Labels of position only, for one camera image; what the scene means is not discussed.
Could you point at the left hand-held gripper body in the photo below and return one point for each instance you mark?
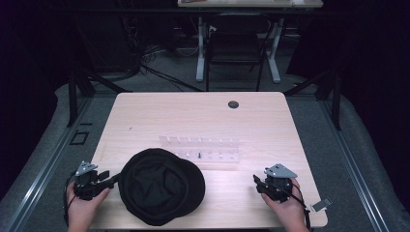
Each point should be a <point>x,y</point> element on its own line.
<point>86,183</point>

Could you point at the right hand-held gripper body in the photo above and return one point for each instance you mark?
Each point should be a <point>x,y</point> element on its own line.
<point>279,183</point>

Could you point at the black hat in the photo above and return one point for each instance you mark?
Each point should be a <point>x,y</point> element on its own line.
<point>161,187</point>

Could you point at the person's left hand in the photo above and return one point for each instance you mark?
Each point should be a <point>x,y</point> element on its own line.
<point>84,211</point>

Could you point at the person's right hand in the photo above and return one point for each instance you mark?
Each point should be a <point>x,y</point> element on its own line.
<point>286,212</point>

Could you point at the small grey white card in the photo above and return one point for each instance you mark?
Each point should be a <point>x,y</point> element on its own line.
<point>321,204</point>

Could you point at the clear acrylic rack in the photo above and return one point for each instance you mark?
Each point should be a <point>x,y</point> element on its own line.
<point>199,149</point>

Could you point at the black table grommet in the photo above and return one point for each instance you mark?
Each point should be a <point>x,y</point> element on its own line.
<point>233,104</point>

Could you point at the black metal stand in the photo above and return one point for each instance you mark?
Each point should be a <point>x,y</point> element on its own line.
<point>74,96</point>
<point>335,96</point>

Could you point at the black chair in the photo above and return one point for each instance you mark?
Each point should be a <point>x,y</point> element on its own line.
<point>234,48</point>

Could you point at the white-legged desk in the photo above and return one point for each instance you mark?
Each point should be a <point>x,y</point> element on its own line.
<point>248,4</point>

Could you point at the aluminium floor rail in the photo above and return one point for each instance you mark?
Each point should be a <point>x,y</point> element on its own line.
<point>48,164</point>
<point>354,167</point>

